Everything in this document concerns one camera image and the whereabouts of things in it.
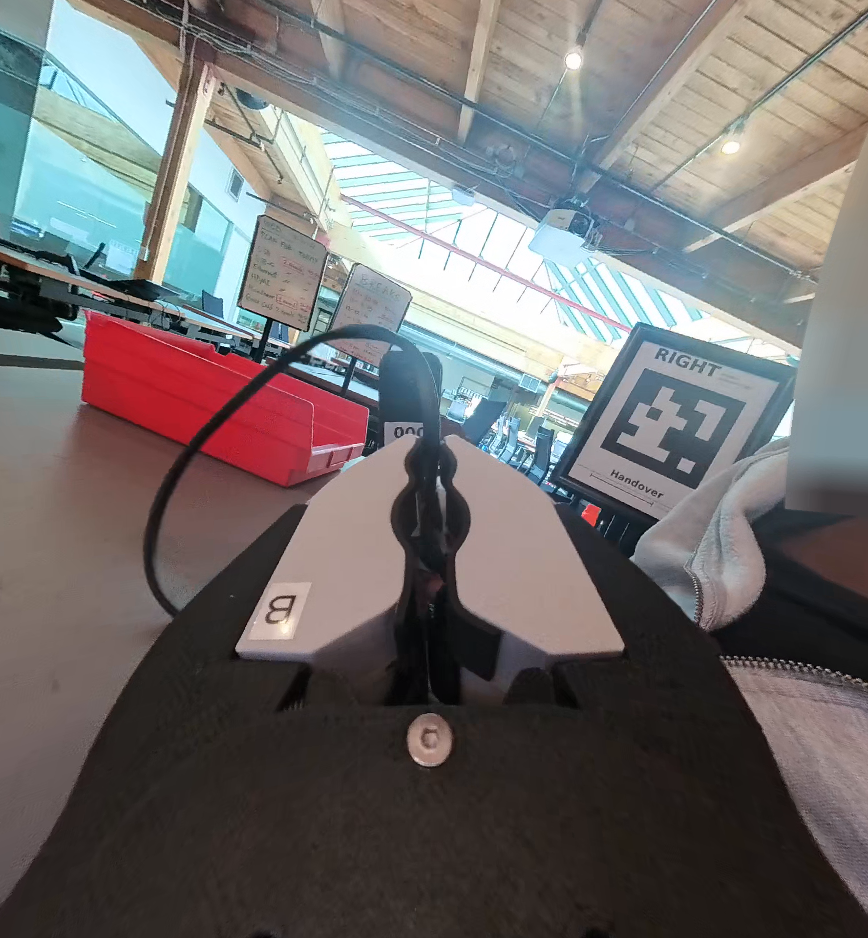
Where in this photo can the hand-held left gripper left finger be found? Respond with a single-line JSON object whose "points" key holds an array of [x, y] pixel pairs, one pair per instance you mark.
{"points": [[331, 571]]}

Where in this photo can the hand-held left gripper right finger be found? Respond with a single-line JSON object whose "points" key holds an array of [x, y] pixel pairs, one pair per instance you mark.
{"points": [[529, 571]]}

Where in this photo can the grey desk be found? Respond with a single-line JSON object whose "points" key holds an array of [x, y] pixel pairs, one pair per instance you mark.
{"points": [[60, 549]]}

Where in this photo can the wooden office desk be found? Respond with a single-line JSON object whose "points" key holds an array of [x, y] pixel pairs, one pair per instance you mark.
{"points": [[60, 278]]}

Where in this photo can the whiteboard on stand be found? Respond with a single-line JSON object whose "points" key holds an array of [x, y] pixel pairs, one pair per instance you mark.
{"points": [[371, 311], [283, 271]]}

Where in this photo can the red plastic bin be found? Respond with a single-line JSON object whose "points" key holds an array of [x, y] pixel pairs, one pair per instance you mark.
{"points": [[206, 403]]}

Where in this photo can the framed black white marker poster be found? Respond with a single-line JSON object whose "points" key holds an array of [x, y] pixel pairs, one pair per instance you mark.
{"points": [[675, 425]]}

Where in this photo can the white ceiling projector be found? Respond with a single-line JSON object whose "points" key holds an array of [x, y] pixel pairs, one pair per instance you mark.
{"points": [[562, 234]]}

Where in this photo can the round ceiling lamp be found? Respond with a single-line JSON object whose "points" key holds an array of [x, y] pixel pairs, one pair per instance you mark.
{"points": [[573, 58], [730, 145]]}

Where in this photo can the long black tape strip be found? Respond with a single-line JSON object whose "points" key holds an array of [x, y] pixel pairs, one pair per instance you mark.
{"points": [[23, 359]]}

